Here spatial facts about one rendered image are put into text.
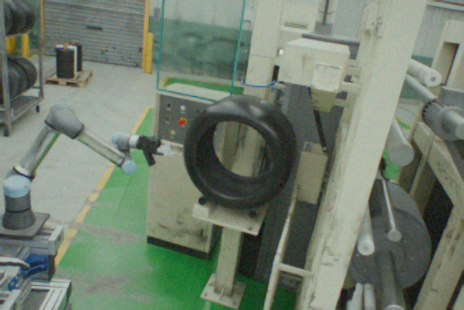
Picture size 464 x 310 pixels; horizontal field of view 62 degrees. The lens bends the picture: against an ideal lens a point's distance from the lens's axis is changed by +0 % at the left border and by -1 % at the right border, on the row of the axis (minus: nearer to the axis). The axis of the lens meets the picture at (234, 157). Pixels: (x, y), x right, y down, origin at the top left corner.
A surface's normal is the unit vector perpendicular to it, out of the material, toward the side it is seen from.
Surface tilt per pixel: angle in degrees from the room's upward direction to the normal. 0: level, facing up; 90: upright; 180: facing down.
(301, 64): 90
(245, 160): 90
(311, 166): 90
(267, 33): 90
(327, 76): 72
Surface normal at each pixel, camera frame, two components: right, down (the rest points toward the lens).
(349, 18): 0.06, 0.36
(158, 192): -0.26, 0.31
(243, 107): -0.05, -0.47
